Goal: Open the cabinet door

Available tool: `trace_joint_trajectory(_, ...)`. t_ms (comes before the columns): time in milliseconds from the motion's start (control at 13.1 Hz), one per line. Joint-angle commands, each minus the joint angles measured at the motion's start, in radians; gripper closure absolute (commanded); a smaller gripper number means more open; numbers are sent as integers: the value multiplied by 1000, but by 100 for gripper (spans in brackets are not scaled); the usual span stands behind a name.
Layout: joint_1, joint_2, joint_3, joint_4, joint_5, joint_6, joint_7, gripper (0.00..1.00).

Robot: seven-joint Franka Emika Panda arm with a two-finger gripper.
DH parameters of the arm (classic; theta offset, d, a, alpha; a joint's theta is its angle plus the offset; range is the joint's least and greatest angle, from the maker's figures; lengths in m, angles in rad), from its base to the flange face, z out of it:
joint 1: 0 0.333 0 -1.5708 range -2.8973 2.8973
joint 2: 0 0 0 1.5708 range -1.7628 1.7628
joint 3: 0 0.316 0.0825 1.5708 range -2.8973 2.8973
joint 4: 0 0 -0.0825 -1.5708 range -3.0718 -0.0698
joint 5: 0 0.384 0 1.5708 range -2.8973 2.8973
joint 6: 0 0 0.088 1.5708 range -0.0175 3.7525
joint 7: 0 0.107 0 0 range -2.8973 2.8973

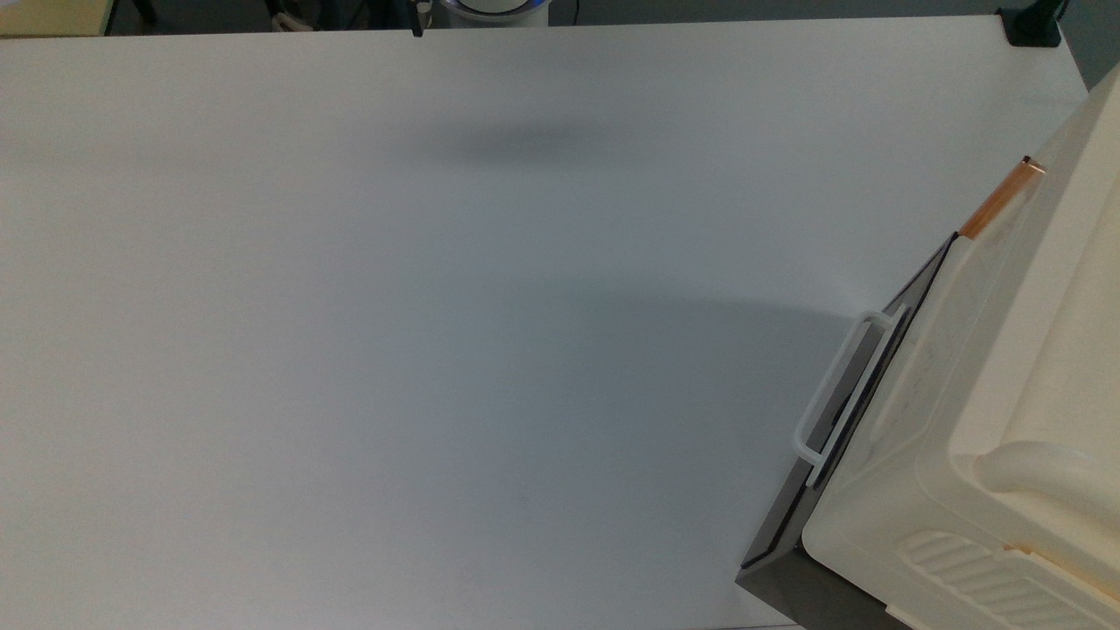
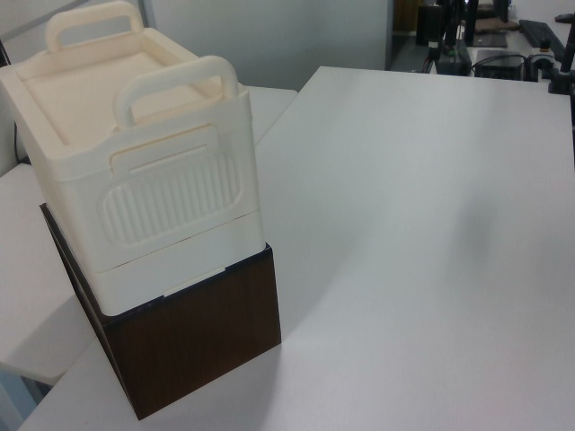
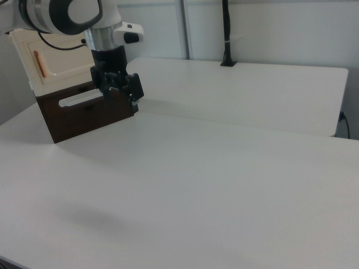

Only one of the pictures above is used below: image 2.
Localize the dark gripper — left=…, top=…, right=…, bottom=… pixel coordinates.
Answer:
left=426, top=13, right=447, bottom=63

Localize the cream plastic storage cabinet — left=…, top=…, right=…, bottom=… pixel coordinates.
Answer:
left=0, top=0, right=263, bottom=316

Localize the black box with green label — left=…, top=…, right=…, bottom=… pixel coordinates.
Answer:
left=436, top=39, right=472, bottom=75

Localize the black computer case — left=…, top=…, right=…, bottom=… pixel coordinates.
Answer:
left=415, top=4, right=444, bottom=47

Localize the black monitor stand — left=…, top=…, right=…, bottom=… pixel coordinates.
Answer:
left=463, top=0, right=479, bottom=47

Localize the black flat electronic device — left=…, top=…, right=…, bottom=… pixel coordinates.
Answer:
left=473, top=48, right=526, bottom=81

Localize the brown flat board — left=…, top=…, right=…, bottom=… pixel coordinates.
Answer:
left=474, top=16, right=521, bottom=35

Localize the black keyboard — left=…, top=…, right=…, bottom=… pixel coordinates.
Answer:
left=517, top=18, right=568, bottom=48

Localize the dark brown wooden box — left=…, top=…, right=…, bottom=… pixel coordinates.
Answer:
left=39, top=202, right=283, bottom=421

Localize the black clamp camera mount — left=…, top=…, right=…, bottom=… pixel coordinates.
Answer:
left=528, top=17, right=575, bottom=96

